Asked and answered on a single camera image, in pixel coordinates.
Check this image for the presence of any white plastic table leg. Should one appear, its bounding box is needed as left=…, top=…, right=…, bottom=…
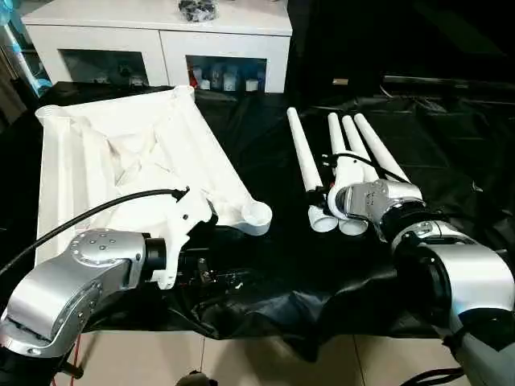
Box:
left=286, top=105, right=340, bottom=234
left=327, top=113, right=370, bottom=237
left=341, top=115, right=380, bottom=183
left=353, top=113, right=410, bottom=185

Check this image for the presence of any dark rounded robot body part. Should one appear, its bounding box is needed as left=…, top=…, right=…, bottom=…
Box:
left=178, top=371, right=221, bottom=386

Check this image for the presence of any black backdrop cloth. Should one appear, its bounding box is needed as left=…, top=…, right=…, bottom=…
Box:
left=286, top=0, right=515, bottom=97

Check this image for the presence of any white cabinet with glass doors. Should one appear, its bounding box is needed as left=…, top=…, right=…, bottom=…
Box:
left=21, top=0, right=295, bottom=95

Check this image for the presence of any grey curtain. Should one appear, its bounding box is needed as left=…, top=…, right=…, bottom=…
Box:
left=0, top=39, right=30, bottom=124

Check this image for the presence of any blue white wrapped roll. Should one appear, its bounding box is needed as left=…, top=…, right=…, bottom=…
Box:
left=0, top=10, right=54, bottom=98

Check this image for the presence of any red cable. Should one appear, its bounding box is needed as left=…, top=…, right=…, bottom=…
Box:
left=69, top=332, right=86, bottom=380

